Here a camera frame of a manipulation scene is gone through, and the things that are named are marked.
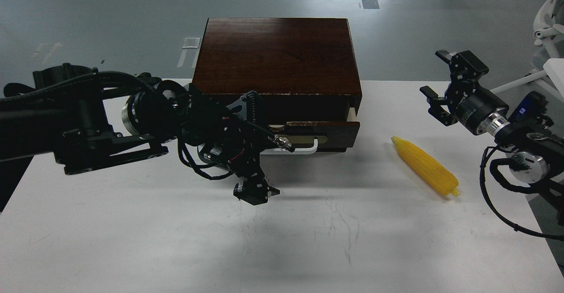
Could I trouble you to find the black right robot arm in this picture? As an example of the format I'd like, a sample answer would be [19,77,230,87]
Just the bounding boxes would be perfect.
[420,50,563,241]

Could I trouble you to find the dark wooden drawer cabinet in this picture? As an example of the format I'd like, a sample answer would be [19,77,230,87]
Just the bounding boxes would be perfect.
[192,18,362,130]

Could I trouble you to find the white office chair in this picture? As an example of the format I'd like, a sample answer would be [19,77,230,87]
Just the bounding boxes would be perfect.
[491,0,564,101]

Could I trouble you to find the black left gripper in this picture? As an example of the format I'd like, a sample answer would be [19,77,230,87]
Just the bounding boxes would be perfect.
[189,89,291,205]

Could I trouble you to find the yellow corn cob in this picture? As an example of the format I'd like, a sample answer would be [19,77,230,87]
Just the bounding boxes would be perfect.
[391,136,460,197]

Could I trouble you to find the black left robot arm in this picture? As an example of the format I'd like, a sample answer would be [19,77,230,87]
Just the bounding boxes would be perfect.
[0,63,295,209]

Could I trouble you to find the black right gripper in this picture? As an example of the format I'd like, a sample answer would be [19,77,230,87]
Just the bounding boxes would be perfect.
[419,50,509,136]

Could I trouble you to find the wooden drawer with white handle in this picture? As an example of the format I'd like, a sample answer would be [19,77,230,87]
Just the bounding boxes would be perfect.
[262,108,360,155]

